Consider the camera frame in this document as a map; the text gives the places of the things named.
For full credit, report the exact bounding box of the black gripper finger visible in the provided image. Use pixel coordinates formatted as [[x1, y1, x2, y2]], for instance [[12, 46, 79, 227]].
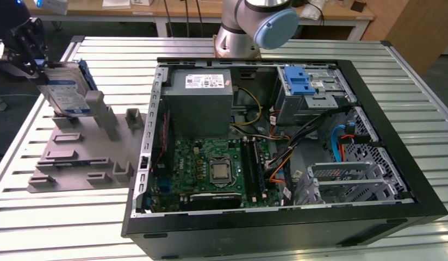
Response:
[[13, 17, 49, 68], [0, 34, 40, 82]]

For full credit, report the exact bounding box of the hard disk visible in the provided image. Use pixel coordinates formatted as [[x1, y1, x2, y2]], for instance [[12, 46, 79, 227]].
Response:
[[35, 60, 99, 118]]

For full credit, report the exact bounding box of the grey metal disk bay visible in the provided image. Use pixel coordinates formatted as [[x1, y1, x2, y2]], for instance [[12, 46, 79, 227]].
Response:
[[306, 161, 408, 205]]

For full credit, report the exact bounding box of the wooden desk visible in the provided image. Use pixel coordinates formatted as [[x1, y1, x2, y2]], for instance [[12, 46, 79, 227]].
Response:
[[28, 0, 378, 38]]

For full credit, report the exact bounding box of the white paper sheet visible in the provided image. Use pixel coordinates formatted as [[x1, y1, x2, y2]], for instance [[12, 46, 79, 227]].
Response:
[[103, 0, 131, 9]]

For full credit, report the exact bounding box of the grey parts rack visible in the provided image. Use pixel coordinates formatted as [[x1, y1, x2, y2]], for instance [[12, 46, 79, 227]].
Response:
[[27, 91, 148, 194]]

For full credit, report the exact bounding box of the grey power supply unit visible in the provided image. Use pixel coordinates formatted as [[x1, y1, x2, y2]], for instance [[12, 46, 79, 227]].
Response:
[[161, 67, 235, 139]]

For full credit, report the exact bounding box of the green motherboard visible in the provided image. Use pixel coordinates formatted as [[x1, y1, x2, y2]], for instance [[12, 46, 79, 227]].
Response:
[[151, 137, 283, 212]]

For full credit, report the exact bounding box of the CPU socket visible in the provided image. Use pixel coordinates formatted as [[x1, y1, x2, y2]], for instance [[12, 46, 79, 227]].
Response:
[[208, 157, 235, 188]]

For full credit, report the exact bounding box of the silver CPU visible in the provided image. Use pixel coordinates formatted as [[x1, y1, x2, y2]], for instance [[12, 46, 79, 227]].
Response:
[[212, 163, 228, 180]]

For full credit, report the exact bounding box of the blue drive cage latch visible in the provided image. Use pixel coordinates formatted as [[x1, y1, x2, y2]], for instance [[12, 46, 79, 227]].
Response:
[[283, 66, 318, 96]]

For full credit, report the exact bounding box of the black graphics card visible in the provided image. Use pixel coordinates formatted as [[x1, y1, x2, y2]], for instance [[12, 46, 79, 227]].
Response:
[[180, 192, 243, 210]]

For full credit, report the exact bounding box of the black RAM slot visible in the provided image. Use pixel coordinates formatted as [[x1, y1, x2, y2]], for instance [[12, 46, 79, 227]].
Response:
[[241, 137, 256, 203]]

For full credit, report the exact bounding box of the white plastic bag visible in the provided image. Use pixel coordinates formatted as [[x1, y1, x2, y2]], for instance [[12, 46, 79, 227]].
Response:
[[303, 0, 326, 20]]

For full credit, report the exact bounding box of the grey metal drive cage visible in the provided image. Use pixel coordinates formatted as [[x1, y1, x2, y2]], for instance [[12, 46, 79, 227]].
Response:
[[275, 65, 358, 126]]

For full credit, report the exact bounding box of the black open PC case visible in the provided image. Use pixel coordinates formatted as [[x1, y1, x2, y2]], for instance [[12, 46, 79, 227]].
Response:
[[121, 56, 448, 259]]

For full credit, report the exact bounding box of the wooden cabinet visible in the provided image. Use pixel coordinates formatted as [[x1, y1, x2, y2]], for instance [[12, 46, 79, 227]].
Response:
[[362, 0, 448, 74]]

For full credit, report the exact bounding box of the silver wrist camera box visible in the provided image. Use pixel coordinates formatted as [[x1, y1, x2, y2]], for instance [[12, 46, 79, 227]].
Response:
[[32, 0, 68, 15]]

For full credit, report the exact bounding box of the red twisted fan wire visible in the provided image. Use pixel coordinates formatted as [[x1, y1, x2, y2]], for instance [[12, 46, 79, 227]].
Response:
[[161, 110, 171, 164]]

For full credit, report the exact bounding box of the yellow wire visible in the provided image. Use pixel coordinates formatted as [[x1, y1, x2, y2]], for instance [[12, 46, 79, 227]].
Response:
[[231, 86, 264, 127]]

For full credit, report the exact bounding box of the black wire bundle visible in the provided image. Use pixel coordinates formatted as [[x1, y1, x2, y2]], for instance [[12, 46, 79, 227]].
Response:
[[266, 107, 354, 166]]

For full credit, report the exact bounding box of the orange wire bundle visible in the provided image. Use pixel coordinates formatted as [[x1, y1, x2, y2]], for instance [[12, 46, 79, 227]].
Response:
[[270, 160, 294, 185]]

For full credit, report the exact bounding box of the blue wire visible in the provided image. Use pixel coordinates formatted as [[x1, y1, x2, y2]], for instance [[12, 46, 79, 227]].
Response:
[[331, 123, 356, 164]]

